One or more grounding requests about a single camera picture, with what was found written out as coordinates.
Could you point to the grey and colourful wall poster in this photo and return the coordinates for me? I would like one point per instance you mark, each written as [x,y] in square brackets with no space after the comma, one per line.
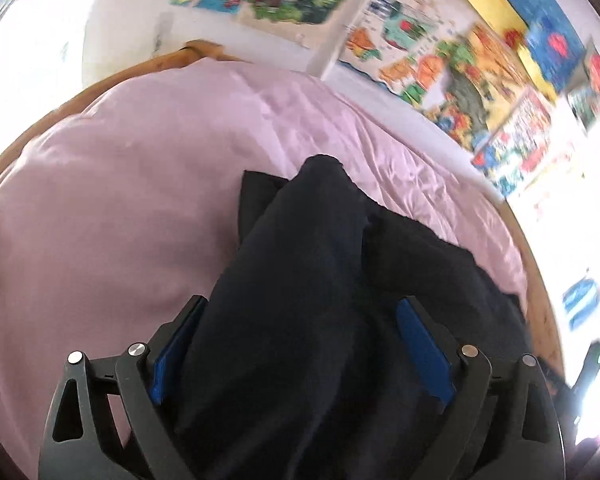
[462,95]

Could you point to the black padded jacket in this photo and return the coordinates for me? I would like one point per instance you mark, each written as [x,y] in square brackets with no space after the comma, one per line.
[305,285]

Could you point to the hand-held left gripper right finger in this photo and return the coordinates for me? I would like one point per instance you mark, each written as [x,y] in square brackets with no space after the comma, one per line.
[425,350]

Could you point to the yellow and blue wall poster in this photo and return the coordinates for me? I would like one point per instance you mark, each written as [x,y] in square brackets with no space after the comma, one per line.
[530,15]

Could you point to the blue container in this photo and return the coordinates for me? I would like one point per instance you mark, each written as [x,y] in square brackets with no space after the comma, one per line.
[580,302]

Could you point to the fish print wall poster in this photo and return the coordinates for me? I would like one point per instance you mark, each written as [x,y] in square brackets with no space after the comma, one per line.
[405,45]

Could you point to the wooden bed frame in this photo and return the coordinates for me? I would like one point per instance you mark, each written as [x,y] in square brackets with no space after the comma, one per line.
[540,305]

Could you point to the pink bed sheet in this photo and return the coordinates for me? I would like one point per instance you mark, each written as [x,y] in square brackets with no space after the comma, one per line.
[105,210]

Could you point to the small red and green wall poster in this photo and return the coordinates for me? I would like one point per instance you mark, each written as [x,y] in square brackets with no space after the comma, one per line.
[592,85]

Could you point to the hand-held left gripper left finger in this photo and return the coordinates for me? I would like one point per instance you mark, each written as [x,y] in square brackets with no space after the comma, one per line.
[162,370]

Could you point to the busy colourful wall poster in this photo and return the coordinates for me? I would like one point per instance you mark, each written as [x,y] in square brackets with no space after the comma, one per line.
[520,145]

